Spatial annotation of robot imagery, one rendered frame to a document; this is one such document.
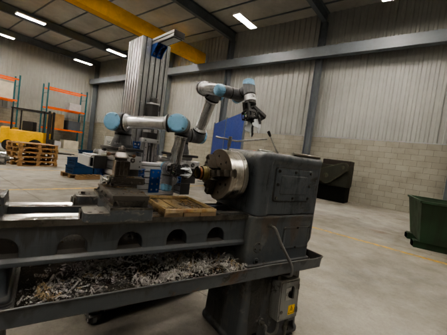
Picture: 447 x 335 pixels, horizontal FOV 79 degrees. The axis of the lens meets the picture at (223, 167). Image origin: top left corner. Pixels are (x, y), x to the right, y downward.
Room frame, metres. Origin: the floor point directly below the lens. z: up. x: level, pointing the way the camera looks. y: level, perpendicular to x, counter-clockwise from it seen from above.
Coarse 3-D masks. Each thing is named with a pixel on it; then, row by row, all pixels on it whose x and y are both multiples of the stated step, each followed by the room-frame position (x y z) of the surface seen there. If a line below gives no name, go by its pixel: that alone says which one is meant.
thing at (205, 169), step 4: (196, 168) 1.60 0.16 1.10; (200, 168) 1.58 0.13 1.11; (204, 168) 1.59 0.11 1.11; (208, 168) 1.60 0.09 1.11; (196, 172) 1.62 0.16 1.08; (200, 172) 1.57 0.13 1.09; (204, 172) 1.58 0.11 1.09; (208, 172) 1.59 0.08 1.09; (196, 176) 1.61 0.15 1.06; (200, 176) 1.57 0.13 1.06; (204, 176) 1.58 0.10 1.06; (208, 176) 1.59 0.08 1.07; (204, 180) 1.63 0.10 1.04
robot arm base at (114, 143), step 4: (116, 132) 1.88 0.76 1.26; (116, 136) 1.88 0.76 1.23; (120, 136) 1.87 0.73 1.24; (124, 136) 1.88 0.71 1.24; (128, 136) 1.90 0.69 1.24; (112, 140) 1.88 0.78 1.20; (116, 140) 1.87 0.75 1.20; (120, 140) 1.87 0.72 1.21; (124, 140) 1.88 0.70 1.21; (128, 140) 1.90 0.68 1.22; (112, 144) 1.87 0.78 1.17; (116, 144) 1.86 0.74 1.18; (120, 144) 1.86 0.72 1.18; (124, 144) 1.87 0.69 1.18; (128, 144) 1.89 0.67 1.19; (132, 144) 1.95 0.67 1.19; (132, 148) 1.94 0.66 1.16
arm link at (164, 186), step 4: (164, 176) 1.74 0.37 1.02; (168, 176) 1.74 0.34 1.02; (172, 176) 1.77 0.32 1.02; (164, 180) 1.74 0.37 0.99; (168, 180) 1.75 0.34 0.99; (172, 180) 1.78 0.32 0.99; (160, 184) 1.76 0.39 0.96; (164, 184) 1.74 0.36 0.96; (168, 184) 1.75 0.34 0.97; (172, 184) 1.80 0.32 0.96; (160, 188) 1.76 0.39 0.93; (164, 188) 1.74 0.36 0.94; (168, 188) 1.75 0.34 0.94
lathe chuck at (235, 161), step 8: (216, 152) 1.71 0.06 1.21; (224, 152) 1.64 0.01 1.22; (232, 152) 1.65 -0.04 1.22; (216, 160) 1.70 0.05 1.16; (224, 160) 1.63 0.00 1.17; (232, 160) 1.58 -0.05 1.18; (240, 160) 1.62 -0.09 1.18; (224, 168) 1.62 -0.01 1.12; (232, 168) 1.56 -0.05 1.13; (240, 168) 1.59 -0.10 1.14; (240, 176) 1.58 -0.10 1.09; (216, 184) 1.67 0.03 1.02; (224, 184) 1.60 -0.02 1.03; (232, 184) 1.56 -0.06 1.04; (240, 184) 1.59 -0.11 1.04; (216, 192) 1.66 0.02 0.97; (224, 192) 1.59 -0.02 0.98
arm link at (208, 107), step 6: (210, 96) 2.10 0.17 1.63; (216, 96) 2.11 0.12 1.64; (210, 102) 2.13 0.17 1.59; (216, 102) 2.15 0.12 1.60; (204, 108) 2.18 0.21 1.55; (210, 108) 2.17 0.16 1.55; (204, 114) 2.20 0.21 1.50; (210, 114) 2.21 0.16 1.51; (198, 120) 2.25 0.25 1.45; (204, 120) 2.22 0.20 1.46; (198, 126) 2.26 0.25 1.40; (204, 126) 2.26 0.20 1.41; (198, 132) 2.26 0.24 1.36; (204, 132) 2.28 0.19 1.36; (192, 138) 2.27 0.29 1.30; (198, 138) 2.29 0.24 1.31; (204, 138) 2.32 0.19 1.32
